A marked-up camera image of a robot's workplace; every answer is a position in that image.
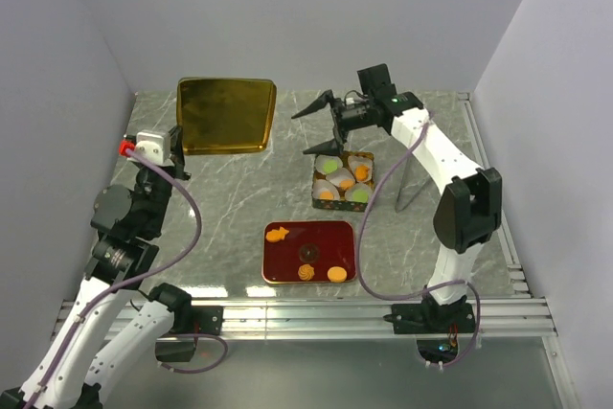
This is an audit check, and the swirl cookie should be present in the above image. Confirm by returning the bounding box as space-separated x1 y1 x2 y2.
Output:
338 179 354 191
297 263 315 282

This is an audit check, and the green cookie tin box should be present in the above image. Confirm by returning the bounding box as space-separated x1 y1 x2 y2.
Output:
311 151 375 213

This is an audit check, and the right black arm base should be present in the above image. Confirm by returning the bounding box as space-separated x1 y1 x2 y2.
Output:
383 296 481 370

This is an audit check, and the orange fish cookie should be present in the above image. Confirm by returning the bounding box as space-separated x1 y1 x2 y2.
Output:
265 226 289 243
354 165 371 182

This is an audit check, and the green round cookie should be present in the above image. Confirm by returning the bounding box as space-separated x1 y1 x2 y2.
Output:
351 189 371 203
321 160 338 174

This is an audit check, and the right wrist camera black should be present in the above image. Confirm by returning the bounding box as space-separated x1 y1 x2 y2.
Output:
357 63 397 99

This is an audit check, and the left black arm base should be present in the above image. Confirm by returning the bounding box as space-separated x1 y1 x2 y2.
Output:
154 306 229 374

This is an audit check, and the white paper cup liner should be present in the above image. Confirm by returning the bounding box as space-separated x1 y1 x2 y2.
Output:
312 179 340 201
347 155 374 183
345 182 373 204
315 155 343 175
326 168 355 190

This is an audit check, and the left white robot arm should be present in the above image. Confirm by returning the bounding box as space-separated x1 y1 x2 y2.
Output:
1 125 193 408

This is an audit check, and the round orange cookie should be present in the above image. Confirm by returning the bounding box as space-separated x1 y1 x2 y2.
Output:
327 266 348 283
319 191 334 200

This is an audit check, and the aluminium front rail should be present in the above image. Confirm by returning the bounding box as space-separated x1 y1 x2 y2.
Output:
193 298 557 341

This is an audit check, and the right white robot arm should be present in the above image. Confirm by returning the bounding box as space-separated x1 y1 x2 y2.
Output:
296 64 503 331

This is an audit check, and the gold tin lid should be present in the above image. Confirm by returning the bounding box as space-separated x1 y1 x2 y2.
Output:
176 77 277 155

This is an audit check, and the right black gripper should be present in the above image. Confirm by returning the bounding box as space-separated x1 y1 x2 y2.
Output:
292 91 373 158

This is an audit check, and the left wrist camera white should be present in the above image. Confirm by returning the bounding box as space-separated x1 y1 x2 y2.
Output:
119 130 171 167

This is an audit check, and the red lacquer tray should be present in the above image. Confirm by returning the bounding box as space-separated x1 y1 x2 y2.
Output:
261 220 356 284

